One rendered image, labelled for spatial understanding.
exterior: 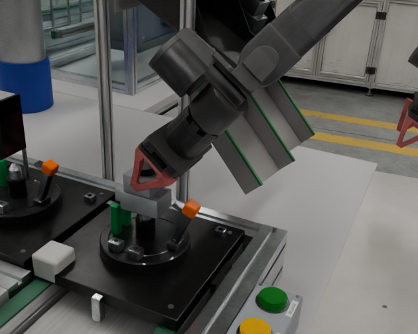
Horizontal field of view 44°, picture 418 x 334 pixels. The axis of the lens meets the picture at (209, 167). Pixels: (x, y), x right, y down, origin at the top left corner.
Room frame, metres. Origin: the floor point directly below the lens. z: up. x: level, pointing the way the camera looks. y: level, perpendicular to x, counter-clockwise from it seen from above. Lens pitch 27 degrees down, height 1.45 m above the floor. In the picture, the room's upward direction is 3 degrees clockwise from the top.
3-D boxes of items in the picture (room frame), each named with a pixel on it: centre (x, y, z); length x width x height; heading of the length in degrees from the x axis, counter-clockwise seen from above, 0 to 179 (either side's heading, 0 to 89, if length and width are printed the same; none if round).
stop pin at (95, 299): (0.55, 0.14, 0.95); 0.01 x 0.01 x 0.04; 66
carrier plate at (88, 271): (0.66, 0.09, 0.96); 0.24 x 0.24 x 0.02; 66
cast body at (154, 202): (0.67, 0.10, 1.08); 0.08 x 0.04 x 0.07; 67
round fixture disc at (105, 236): (0.66, 0.09, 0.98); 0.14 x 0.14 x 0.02
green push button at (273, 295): (0.56, -0.10, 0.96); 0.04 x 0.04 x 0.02
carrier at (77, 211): (0.77, 0.33, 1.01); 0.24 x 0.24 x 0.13; 66
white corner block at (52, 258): (0.61, 0.22, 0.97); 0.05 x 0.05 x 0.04; 66
